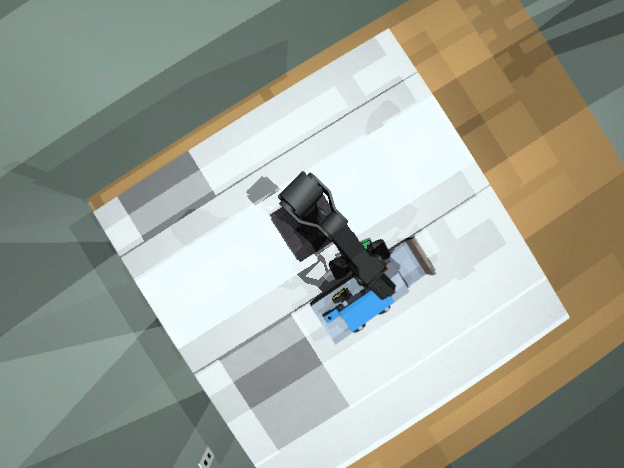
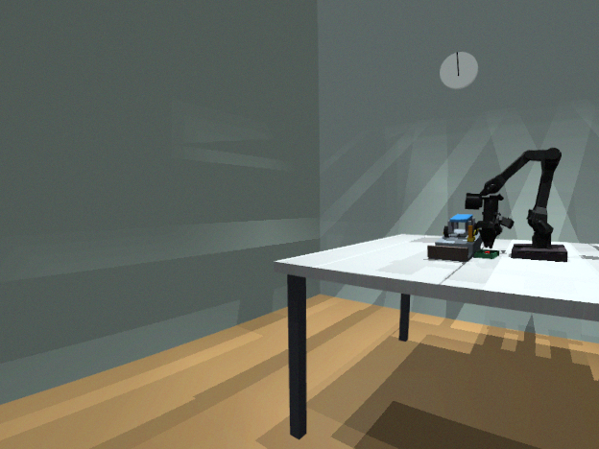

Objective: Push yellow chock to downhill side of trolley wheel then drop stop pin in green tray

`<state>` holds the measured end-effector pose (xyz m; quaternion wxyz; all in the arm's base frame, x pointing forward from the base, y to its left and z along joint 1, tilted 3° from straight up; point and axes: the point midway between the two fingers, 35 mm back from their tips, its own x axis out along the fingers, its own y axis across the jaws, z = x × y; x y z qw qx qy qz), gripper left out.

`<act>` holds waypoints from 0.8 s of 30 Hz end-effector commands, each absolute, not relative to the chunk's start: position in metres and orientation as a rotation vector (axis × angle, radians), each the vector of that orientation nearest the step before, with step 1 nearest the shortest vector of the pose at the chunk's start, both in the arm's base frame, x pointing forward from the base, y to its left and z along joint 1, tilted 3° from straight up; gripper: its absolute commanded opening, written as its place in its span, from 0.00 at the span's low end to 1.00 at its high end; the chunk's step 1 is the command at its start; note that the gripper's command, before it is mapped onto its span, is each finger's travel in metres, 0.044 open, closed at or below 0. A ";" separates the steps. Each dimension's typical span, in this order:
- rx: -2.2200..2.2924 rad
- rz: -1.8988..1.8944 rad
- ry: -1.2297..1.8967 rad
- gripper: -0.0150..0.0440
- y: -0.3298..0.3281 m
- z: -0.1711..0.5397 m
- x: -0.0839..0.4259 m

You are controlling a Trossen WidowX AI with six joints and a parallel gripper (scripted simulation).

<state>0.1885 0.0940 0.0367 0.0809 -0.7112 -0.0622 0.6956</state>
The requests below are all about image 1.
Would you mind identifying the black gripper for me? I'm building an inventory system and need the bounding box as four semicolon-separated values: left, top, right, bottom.
328;239;391;280

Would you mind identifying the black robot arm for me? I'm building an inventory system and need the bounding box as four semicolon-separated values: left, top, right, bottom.
278;171;397;301

